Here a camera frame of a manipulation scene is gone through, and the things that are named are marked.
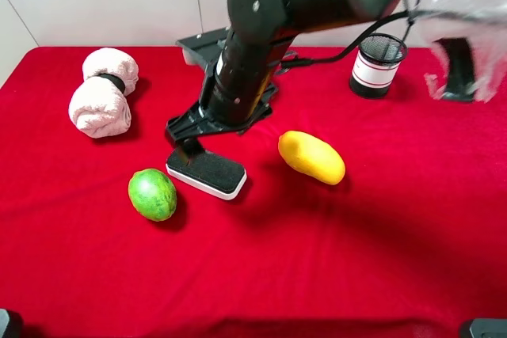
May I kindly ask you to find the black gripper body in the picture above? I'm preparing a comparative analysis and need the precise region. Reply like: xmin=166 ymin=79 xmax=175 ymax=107
xmin=166 ymin=82 xmax=278 ymax=143

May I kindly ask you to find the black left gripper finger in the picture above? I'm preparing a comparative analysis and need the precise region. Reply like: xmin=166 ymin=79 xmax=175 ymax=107
xmin=177 ymin=138 xmax=206 ymax=165

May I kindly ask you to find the black white board eraser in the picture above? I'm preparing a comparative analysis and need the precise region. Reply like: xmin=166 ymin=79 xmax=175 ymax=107
xmin=166 ymin=150 xmax=247 ymax=201

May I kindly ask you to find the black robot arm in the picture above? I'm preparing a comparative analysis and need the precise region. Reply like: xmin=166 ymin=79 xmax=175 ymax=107
xmin=166 ymin=0 xmax=410 ymax=161

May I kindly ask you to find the dark object bottom left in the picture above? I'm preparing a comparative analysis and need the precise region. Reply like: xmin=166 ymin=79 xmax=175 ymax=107
xmin=0 ymin=309 xmax=23 ymax=338

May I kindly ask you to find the dark object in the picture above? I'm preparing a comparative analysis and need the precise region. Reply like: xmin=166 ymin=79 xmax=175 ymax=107
xmin=459 ymin=318 xmax=507 ymax=338
xmin=0 ymin=309 xmax=23 ymax=338

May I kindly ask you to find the dark object bottom right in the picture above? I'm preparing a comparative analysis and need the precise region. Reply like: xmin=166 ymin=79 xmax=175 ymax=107
xmin=459 ymin=318 xmax=507 ymax=338

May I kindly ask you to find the green round fruit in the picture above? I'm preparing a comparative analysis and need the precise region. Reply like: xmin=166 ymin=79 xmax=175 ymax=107
xmin=128 ymin=169 xmax=177 ymax=222

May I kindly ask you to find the pink rolled towel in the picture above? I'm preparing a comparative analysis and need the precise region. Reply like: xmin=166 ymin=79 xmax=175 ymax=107
xmin=68 ymin=47 xmax=139 ymax=139

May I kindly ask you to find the yellow mango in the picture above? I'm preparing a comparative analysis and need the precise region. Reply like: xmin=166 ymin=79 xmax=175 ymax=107
xmin=278 ymin=131 xmax=345 ymax=185

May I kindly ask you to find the red table cloth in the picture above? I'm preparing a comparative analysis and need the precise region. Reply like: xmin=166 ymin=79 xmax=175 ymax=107
xmin=1 ymin=47 xmax=506 ymax=337

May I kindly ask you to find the black mesh pen holder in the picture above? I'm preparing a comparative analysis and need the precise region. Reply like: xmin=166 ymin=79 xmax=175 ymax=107
xmin=349 ymin=33 xmax=408 ymax=99

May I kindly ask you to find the black stand in plastic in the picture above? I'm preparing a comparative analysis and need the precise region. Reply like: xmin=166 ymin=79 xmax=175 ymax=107
xmin=423 ymin=0 xmax=507 ymax=104

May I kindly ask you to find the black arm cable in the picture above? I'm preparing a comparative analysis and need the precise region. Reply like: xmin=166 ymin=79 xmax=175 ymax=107
xmin=276 ymin=13 xmax=413 ymax=74

